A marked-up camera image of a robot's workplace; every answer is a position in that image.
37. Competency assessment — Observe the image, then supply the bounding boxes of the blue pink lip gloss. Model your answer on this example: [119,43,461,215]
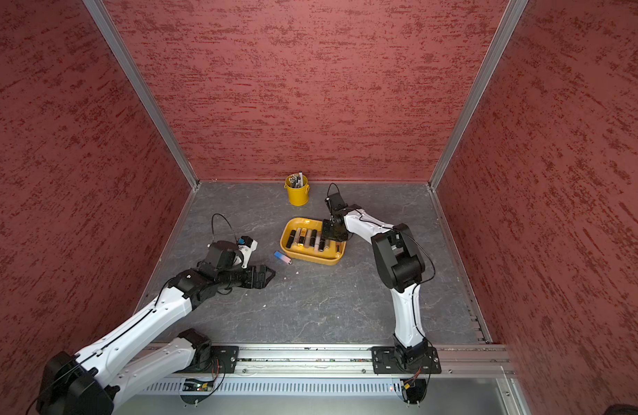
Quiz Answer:
[274,252,292,265]

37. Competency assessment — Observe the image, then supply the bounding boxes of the yellow plastic storage box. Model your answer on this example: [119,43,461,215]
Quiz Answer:
[279,217,346,266]

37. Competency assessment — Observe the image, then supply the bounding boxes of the black lipstick tube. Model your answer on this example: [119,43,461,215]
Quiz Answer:
[285,230,296,249]
[310,229,318,250]

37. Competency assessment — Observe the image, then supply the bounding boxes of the tan lipstick tube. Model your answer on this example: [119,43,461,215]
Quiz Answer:
[303,229,313,248]

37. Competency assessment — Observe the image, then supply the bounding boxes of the gold black square lipstick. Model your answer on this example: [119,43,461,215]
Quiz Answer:
[297,228,308,247]

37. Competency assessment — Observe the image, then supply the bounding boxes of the silver grey lipstick tube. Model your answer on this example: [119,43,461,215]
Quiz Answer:
[292,228,302,247]

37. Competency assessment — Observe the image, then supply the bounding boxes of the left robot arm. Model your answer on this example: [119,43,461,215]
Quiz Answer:
[29,236,276,414]

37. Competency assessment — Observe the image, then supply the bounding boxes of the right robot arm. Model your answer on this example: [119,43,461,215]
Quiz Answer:
[322,202,431,373]

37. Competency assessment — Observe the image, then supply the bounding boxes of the yellow pen cup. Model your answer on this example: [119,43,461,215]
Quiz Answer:
[284,175,309,207]

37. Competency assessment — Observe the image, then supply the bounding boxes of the pens in yellow cup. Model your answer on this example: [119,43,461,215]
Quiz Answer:
[287,172,305,188]

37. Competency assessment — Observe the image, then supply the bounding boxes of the left controller board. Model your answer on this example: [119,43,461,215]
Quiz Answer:
[180,378,218,406]

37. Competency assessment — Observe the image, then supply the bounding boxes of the right controller connector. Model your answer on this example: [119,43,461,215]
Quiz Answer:
[401,378,428,405]

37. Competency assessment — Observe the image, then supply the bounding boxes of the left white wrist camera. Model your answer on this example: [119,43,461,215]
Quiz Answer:
[238,236,258,269]

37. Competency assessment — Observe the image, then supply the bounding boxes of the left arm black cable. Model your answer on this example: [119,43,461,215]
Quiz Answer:
[211,212,239,247]

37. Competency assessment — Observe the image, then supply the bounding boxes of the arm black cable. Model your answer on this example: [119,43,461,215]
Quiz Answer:
[211,212,239,247]
[325,182,437,343]

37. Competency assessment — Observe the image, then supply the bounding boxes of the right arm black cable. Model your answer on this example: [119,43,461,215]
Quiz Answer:
[325,182,437,343]

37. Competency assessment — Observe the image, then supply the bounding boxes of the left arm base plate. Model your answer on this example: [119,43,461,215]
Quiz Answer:
[188,345,240,375]

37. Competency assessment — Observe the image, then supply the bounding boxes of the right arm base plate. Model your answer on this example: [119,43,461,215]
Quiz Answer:
[371,344,442,375]

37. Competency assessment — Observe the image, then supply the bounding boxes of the aluminium front rail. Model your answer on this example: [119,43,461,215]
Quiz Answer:
[92,341,517,380]

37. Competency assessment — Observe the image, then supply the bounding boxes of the right aluminium corner post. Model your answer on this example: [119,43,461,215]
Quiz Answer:
[429,0,528,193]

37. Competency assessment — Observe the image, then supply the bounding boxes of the aluminium corner post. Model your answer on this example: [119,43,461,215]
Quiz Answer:
[83,0,201,192]
[429,0,528,193]

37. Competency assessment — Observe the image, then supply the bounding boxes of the left aluminium corner post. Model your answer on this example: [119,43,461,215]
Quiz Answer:
[83,0,201,192]

